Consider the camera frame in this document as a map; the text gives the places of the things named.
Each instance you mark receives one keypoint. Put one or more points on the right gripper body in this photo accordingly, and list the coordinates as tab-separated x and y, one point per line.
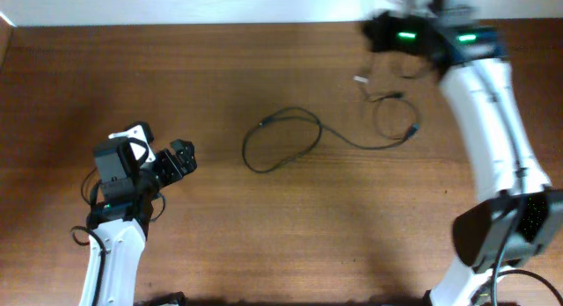
408	36

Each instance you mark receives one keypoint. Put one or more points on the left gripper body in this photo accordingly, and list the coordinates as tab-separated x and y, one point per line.
165	170

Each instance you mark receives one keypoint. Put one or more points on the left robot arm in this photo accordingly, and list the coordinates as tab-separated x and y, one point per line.
121	212

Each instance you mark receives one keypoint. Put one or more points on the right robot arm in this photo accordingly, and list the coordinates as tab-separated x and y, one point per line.
518	212

